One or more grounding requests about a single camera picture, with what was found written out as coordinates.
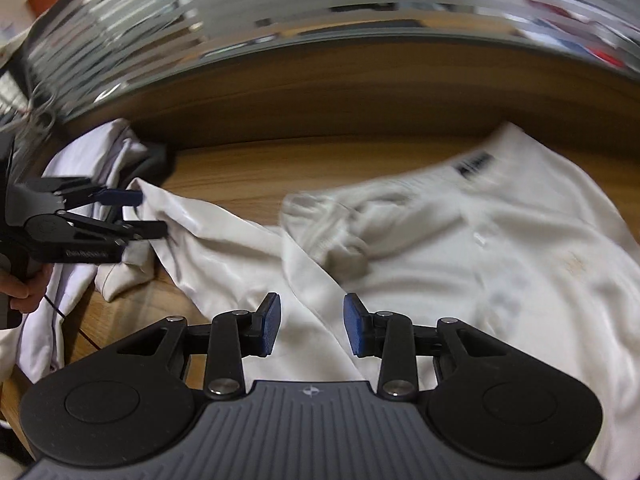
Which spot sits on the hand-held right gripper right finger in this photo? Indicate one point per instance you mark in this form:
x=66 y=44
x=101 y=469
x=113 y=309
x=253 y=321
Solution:
x=356 y=327

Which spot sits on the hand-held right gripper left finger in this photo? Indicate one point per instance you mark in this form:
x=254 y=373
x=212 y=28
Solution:
x=270 y=325

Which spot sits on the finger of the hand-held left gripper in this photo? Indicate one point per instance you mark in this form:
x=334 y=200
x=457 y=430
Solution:
x=120 y=196
x=145 y=230

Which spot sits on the ivory shirt with black label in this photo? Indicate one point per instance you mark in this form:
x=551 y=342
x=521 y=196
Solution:
x=450 y=285

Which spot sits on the person's left hand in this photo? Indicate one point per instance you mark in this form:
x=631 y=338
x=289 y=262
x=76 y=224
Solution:
x=27 y=292

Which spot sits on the dark cloth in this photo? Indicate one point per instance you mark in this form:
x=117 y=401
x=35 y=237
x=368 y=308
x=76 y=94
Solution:
x=155 y=162

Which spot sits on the folded pale lavender cloth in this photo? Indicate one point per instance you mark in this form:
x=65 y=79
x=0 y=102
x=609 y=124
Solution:
x=60 y=340

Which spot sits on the frosted glass desk partition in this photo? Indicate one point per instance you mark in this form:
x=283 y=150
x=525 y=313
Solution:
x=300 y=10

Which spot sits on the pile of papers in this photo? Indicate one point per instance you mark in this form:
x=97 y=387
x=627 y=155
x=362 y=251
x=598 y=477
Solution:
x=575 y=25

